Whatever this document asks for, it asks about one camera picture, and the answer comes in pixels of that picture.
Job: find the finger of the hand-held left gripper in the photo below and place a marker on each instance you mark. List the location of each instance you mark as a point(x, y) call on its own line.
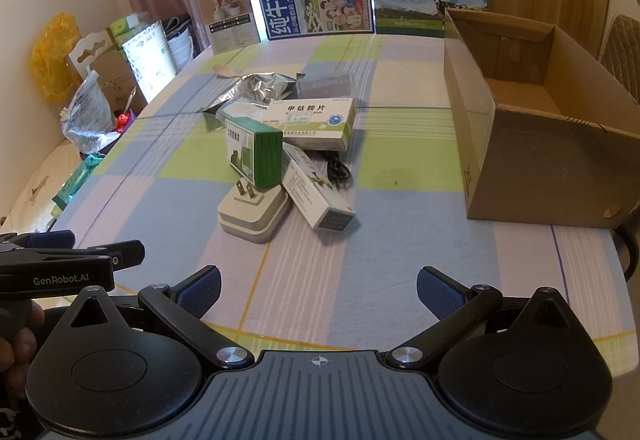
point(50, 239)
point(127, 254)

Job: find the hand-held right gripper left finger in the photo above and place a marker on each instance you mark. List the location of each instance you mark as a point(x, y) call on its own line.
point(200, 292)

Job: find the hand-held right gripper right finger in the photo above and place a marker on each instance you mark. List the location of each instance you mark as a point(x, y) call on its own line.
point(440, 292)

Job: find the white power adapter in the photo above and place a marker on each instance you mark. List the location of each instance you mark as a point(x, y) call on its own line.
point(255, 215)

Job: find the green medicine box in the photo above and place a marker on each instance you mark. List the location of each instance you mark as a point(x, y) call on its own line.
point(267, 160)

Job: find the long white green box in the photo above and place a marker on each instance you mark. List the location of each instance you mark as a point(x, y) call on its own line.
point(310, 190)

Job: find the brown cardboard box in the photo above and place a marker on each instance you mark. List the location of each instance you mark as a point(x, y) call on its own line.
point(540, 160)

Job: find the large white medicine box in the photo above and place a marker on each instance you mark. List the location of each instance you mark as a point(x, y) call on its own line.
point(310, 120)

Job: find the silver foil bag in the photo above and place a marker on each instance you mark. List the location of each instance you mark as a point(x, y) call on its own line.
point(255, 87)

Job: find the grey plastic case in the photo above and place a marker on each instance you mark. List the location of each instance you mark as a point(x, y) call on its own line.
point(325, 85)

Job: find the checkered cloth desktop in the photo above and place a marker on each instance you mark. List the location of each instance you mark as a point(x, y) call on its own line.
point(400, 220)

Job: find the person's left hand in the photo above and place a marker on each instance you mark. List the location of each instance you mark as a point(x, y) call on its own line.
point(27, 340)

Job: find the green patterned packet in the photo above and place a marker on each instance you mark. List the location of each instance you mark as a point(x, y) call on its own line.
point(80, 182)

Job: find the clear plastic bag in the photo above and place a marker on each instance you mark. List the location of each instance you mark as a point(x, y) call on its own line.
point(90, 112)

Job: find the brown cardboard carton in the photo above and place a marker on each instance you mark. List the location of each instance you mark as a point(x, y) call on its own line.
point(107, 75)

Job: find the yellow plastic bag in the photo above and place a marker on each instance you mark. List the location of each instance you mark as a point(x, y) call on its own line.
point(52, 60)

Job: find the white box green print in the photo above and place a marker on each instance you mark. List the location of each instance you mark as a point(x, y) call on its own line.
point(147, 60)

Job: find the stack of green boxes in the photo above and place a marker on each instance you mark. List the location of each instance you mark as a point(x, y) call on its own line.
point(127, 25)

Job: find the white product box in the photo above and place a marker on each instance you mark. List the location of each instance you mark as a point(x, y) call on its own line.
point(230, 15)

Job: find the chair with quilted cover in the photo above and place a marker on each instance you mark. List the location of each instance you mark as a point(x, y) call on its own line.
point(622, 50)

